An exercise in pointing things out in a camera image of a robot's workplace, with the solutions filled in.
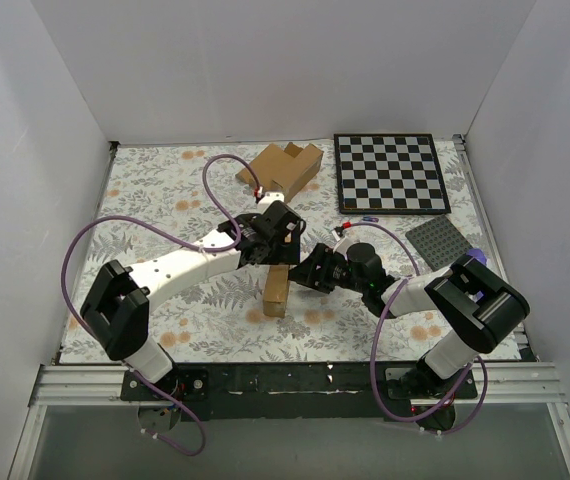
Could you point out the black white chessboard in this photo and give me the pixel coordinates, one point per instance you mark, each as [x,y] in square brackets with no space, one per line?
[389,174]

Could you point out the open brown cardboard box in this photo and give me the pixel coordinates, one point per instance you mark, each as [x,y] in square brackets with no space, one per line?
[287,170]

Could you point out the grey studded baseplate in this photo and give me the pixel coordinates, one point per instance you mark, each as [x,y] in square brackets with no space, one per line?
[438,242]

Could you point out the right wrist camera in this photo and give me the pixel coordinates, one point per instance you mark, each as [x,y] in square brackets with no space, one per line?
[342,241]

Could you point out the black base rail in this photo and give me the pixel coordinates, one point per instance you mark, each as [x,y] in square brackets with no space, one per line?
[291,390]

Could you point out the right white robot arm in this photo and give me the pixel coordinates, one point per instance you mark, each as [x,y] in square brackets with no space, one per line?
[480,307]

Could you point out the purple toy microphone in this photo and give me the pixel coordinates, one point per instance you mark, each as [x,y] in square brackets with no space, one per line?
[478,255]

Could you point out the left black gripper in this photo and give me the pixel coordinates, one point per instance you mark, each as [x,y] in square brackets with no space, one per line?
[275,251]

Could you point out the brown cardboard box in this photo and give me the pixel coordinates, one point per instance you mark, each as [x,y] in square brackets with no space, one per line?
[276,291]
[287,170]

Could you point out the floral table mat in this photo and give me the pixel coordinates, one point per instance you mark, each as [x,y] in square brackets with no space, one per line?
[222,320]

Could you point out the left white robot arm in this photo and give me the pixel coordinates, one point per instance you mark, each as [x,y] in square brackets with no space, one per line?
[122,298]

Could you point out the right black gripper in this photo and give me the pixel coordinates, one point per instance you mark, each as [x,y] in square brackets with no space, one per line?
[318,267]

